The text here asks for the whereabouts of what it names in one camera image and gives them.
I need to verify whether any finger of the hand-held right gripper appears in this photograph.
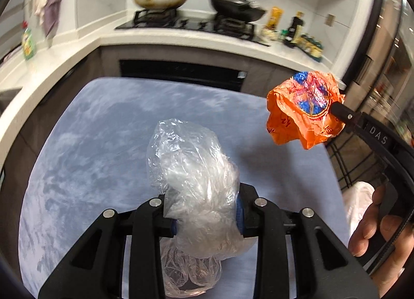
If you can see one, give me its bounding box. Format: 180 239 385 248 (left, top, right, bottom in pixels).
330 101 364 131

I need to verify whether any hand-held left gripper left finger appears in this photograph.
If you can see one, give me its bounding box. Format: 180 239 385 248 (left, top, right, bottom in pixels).
38 198 178 299

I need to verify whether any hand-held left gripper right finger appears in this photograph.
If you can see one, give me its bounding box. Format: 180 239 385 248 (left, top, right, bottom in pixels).
236 183 379 299

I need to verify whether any orange snack wrapper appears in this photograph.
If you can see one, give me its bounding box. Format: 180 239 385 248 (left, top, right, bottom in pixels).
266 71 346 151

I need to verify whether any white trash bag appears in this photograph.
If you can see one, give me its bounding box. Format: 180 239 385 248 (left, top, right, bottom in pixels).
343 181 376 244

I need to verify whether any clear plastic bag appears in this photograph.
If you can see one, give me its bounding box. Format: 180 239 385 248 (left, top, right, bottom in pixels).
146 118 259 298

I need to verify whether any person's right hand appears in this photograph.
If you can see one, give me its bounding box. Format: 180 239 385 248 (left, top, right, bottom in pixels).
348 185 414 298

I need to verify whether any spice jar set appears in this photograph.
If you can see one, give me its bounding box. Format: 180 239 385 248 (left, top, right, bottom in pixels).
299 34 324 60

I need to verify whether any grey kitchen cabinet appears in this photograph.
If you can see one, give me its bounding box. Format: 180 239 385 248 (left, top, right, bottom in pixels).
241 64 345 99

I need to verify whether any dark soy sauce bottle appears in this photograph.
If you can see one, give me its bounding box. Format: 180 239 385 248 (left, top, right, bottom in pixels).
286 11 305 48

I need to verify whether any bowl of garlic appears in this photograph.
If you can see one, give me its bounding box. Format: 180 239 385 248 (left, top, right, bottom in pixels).
261 26 280 41

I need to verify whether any yellow pasta packet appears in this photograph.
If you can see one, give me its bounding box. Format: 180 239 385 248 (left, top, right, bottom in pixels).
267 7 283 29

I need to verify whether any black wok with lid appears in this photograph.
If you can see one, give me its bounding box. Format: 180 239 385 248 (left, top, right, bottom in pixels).
210 0 268 23

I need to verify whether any black built-in oven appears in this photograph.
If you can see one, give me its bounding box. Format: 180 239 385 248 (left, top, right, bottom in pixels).
119 59 246 93

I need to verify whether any black gas stove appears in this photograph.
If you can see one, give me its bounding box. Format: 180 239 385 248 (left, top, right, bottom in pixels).
115 8 270 47

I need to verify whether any green dish soap bottle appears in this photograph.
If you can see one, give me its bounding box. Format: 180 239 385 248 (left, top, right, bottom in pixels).
21 21 36 60

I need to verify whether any purple hanging towel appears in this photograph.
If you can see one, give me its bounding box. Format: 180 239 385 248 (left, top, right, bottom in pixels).
42 0 63 38

